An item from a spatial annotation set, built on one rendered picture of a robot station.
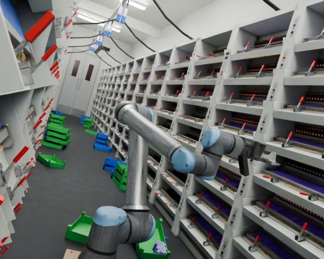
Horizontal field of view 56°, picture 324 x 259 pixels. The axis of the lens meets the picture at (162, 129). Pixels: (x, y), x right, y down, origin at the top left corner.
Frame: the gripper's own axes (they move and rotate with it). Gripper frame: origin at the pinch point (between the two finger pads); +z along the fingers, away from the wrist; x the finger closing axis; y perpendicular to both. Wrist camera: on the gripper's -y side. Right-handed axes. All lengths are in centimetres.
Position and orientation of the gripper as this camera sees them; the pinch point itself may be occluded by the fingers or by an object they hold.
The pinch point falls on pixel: (270, 163)
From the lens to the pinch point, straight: 154.0
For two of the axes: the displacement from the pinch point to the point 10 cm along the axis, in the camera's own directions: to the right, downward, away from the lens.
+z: 8.9, 2.9, 3.4
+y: 3.2, -9.5, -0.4
